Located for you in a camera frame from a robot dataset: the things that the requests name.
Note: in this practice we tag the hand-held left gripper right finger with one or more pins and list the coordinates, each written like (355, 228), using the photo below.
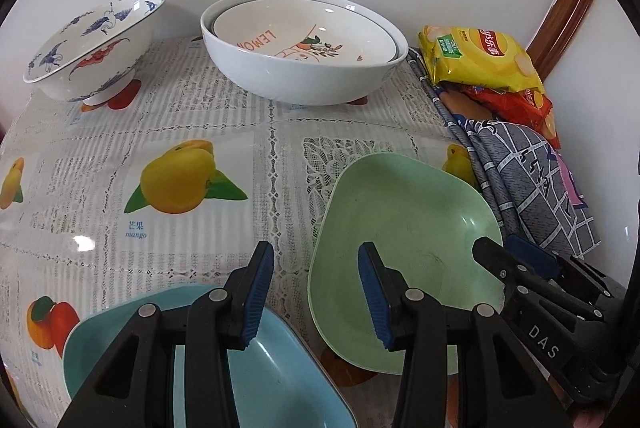
(375, 300)

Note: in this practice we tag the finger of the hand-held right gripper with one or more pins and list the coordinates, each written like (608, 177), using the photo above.
(537, 323)
(535, 253)

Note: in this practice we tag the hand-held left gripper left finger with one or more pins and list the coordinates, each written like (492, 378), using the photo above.
(255, 295)

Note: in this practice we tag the blue square plate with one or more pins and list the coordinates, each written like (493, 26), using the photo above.
(280, 378)

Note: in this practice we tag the green square plate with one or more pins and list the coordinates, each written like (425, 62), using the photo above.
(405, 208)

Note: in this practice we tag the grey checked cloth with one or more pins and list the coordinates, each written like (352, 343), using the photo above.
(530, 178)

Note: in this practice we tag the red chip bag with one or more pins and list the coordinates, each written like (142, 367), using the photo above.
(535, 107)

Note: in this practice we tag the fruit print tablecloth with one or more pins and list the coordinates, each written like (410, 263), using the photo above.
(200, 127)

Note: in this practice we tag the yellow chip bag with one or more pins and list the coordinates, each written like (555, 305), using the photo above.
(480, 57)

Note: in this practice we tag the large white bowl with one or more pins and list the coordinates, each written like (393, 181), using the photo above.
(280, 77)

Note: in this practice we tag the white bowl with orange print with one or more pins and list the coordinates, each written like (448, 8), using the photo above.
(310, 30)

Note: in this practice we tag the blue patterned white bowl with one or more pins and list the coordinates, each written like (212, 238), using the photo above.
(95, 57)

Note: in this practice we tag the wooden door frame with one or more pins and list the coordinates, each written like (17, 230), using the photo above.
(565, 17)

